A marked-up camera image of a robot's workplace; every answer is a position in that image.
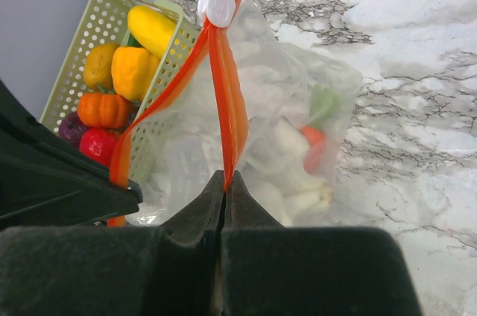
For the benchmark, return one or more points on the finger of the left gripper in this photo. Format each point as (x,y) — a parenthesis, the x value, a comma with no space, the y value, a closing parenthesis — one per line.
(46,182)

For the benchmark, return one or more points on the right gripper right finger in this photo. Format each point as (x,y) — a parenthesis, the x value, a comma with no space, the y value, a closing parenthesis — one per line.
(268,269)

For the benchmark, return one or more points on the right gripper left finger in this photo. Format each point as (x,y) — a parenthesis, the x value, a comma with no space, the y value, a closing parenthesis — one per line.
(168,269)

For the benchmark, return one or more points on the small orange toy pumpkin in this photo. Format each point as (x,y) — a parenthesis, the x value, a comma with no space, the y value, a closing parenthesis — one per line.
(97,109)

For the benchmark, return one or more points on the orange toy fruit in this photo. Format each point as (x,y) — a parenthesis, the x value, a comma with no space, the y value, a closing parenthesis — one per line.
(97,69)

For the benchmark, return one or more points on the white toy vegetable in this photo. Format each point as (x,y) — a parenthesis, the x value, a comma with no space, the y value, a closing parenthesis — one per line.
(273,168)

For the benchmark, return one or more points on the yellow toy bell pepper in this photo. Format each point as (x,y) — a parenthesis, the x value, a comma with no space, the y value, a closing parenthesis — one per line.
(132,70)

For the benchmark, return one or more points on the orange toy carrot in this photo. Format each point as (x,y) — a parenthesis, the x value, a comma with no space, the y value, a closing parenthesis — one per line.
(324,104)

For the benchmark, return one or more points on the yellow toy squash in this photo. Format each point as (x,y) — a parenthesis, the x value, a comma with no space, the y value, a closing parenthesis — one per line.
(151,29)

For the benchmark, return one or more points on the clear zip top bag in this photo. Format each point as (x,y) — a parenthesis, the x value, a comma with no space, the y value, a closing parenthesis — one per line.
(200,123)

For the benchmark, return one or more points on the red toy tomato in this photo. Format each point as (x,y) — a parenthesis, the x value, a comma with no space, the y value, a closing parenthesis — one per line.
(99,144)

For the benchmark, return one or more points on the pale green plastic basket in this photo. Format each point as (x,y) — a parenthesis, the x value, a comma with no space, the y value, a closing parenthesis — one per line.
(105,21)

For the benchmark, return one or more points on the dark purple toy fruit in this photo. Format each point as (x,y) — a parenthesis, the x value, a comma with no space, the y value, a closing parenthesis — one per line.
(72,129)

